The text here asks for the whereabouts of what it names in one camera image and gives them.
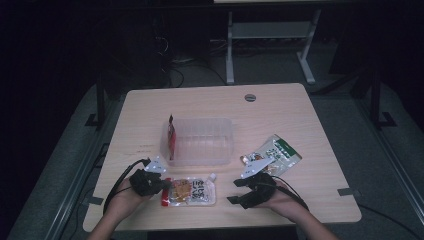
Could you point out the person's left hand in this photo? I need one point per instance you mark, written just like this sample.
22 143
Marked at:
123 205

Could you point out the white metal table frame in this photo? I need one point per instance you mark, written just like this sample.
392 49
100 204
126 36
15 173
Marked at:
230 50

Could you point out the red and black snack packet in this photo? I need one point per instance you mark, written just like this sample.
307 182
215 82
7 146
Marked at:
171 138

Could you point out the green and white snack packet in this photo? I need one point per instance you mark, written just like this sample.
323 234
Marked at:
283 153

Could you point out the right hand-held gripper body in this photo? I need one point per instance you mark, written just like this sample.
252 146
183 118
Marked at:
261 191

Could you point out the black metal stand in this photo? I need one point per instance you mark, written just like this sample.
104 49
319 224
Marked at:
100 100
375 96

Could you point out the person's right hand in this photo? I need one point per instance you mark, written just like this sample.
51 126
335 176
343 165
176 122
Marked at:
283 200

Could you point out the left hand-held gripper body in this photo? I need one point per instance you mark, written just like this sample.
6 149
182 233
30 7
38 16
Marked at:
146 182

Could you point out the clear plastic container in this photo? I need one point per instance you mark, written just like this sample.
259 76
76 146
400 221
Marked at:
203 141

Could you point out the clear snack packet red edge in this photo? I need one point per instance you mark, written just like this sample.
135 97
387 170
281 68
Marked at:
191 191

